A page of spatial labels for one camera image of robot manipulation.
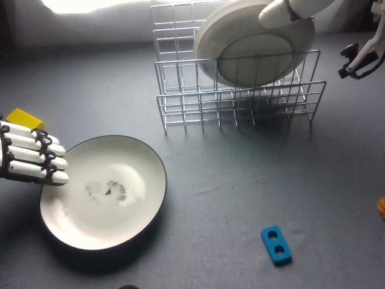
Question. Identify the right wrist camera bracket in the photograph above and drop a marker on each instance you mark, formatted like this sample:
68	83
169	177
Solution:
362	54

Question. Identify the yellow rectangular block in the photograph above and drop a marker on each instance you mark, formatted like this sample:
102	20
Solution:
22	119

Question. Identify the white plate with hedgehog print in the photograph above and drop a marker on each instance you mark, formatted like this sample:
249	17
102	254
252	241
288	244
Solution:
228	33

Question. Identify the orange swirl cookie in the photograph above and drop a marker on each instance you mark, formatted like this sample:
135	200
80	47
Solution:
382	207

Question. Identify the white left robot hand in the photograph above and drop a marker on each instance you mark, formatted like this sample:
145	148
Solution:
21	150

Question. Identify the white plate with worn print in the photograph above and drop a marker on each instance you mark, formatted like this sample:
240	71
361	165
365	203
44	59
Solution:
102	198

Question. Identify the blue block with two holes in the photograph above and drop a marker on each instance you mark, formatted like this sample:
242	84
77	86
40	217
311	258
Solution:
276	245

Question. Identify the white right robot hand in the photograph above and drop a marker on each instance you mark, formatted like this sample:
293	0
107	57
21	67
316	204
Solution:
288	12

